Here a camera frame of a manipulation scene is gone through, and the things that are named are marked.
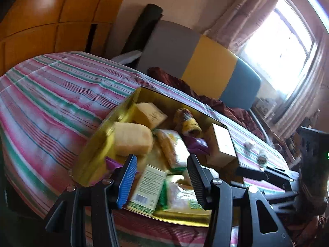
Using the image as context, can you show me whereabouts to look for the pink curtain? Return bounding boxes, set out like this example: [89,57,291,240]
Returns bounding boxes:
[203,0,286,54]
[278,31,329,132]

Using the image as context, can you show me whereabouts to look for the wooden side table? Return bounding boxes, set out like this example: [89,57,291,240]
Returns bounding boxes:
[267,123,301,168]

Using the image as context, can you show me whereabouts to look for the gold tin box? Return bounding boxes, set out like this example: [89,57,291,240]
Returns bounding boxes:
[71,87,241,228]

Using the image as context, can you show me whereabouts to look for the green yellow noodle packet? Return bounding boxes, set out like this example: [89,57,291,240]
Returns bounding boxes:
[154,129,191,168]
[157,180,206,211]

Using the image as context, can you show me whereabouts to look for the maroon blanket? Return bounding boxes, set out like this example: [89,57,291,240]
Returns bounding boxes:
[148,67,265,139]

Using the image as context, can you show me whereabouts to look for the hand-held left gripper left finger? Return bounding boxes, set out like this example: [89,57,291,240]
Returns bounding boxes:
[45,154,138,247]

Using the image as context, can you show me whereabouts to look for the white boxes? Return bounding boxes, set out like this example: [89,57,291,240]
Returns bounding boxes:
[257,98,277,114]

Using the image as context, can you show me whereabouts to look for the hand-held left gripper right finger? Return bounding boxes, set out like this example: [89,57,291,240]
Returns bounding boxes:
[187,154,295,247]

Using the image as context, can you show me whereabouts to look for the person's right forearm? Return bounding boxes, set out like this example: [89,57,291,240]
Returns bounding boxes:
[290,207,329,247]

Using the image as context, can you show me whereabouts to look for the small green box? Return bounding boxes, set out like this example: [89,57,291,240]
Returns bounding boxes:
[127,165,167,215]

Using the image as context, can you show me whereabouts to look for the purple snack packet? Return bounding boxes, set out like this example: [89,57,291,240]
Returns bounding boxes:
[105,157,124,171]
[186,136,209,155]

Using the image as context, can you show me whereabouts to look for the window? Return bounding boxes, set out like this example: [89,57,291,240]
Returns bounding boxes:
[238,0,319,101]

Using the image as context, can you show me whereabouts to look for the yellow sponge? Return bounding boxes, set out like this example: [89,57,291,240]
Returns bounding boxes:
[132,102,169,129]
[113,122,153,157]

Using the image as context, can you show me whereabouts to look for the wooden wardrobe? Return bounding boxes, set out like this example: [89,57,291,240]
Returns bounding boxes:
[0,0,134,78]

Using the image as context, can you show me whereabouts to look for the white cardboard box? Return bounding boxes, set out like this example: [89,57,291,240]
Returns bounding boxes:
[206,123,237,168]

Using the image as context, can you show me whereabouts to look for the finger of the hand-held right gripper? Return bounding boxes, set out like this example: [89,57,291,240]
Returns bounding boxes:
[265,188,298,211]
[235,160,300,186]

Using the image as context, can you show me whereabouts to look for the black rolled mat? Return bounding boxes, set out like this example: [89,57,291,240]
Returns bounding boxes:
[121,3,163,54]

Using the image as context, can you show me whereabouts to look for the grey yellow blue headboard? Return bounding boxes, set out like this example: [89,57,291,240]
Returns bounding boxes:
[137,19,261,111]

